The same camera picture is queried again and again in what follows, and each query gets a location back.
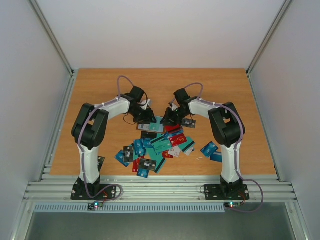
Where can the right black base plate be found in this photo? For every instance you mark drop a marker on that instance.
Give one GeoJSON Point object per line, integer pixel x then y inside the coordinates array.
{"type": "Point", "coordinates": [215, 192]}

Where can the black VIP card bottom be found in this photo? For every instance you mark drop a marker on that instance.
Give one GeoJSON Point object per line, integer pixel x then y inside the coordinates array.
{"type": "Point", "coordinates": [147, 164]}

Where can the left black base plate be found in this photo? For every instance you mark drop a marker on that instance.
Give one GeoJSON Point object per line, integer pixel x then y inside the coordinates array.
{"type": "Point", "coordinates": [92, 191]}

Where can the black plain card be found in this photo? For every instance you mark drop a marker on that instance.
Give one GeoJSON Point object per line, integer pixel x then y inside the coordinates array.
{"type": "Point", "coordinates": [148, 135]}

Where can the grey slotted cable duct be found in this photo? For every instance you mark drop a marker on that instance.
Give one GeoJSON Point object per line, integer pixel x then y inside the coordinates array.
{"type": "Point", "coordinates": [129, 208]}

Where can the teal VIP chip card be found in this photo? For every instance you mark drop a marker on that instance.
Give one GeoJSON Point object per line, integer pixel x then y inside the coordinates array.
{"type": "Point", "coordinates": [156, 127]}

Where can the red gold VIP card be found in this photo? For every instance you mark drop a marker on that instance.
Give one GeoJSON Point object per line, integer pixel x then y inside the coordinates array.
{"type": "Point", "coordinates": [177, 140]}

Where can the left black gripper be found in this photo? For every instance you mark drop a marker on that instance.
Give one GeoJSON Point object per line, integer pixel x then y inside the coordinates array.
{"type": "Point", "coordinates": [148, 119]}

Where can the aluminium frame rails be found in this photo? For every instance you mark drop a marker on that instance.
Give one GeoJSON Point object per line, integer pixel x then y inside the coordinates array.
{"type": "Point", "coordinates": [159, 188]}

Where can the blue card right upper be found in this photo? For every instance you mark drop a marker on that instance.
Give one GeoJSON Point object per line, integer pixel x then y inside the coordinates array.
{"type": "Point", "coordinates": [209, 149]}

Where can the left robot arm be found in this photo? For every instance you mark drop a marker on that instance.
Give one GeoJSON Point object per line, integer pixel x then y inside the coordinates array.
{"type": "Point", "coordinates": [90, 128]}

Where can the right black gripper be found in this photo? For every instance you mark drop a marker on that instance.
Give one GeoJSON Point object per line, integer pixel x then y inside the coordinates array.
{"type": "Point", "coordinates": [170, 117]}

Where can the brown leather card holder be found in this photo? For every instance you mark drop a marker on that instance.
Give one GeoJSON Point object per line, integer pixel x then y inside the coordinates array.
{"type": "Point", "coordinates": [145, 127]}

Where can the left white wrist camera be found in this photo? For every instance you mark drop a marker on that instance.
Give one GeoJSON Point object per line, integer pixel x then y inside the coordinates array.
{"type": "Point", "coordinates": [146, 103]}

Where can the controller board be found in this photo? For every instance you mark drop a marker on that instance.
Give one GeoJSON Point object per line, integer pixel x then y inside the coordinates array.
{"type": "Point", "coordinates": [96, 206]}
{"type": "Point", "coordinates": [233, 204]}

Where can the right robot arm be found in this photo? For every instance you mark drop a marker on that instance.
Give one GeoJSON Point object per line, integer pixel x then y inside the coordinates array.
{"type": "Point", "coordinates": [227, 128]}

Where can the dark red card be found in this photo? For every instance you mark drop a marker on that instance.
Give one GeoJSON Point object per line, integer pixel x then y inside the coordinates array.
{"type": "Point", "coordinates": [173, 129]}

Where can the teal card pile bottom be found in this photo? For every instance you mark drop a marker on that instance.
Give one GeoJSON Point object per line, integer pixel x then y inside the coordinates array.
{"type": "Point", "coordinates": [161, 148]}

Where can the black VIP card top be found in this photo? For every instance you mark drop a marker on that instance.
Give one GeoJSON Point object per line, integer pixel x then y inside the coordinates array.
{"type": "Point", "coordinates": [188, 123]}

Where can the black VIP card far left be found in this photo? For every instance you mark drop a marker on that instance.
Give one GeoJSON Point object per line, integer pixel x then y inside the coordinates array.
{"type": "Point", "coordinates": [101, 160]}

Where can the black vip card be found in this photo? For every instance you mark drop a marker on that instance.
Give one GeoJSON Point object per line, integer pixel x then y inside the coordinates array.
{"type": "Point", "coordinates": [147, 164]}
{"type": "Point", "coordinates": [101, 160]}
{"type": "Point", "coordinates": [128, 154]}
{"type": "Point", "coordinates": [188, 123]}

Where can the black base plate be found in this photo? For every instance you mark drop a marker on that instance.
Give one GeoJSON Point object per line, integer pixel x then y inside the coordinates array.
{"type": "Point", "coordinates": [92, 191]}
{"type": "Point", "coordinates": [215, 192]}

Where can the blue card pile centre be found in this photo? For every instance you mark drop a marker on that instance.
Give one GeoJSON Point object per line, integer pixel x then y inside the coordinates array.
{"type": "Point", "coordinates": [139, 147]}

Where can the blue card far right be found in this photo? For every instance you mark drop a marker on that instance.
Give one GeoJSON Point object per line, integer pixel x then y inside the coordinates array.
{"type": "Point", "coordinates": [216, 157]}

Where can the right controller board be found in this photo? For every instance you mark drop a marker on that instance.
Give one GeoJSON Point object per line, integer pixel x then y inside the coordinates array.
{"type": "Point", "coordinates": [233, 204]}

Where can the blue card left edge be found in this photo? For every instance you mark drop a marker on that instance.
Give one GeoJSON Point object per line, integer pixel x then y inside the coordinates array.
{"type": "Point", "coordinates": [120, 158]}

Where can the left controller board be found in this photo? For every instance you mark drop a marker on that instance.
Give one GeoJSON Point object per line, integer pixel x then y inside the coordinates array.
{"type": "Point", "coordinates": [96, 206]}

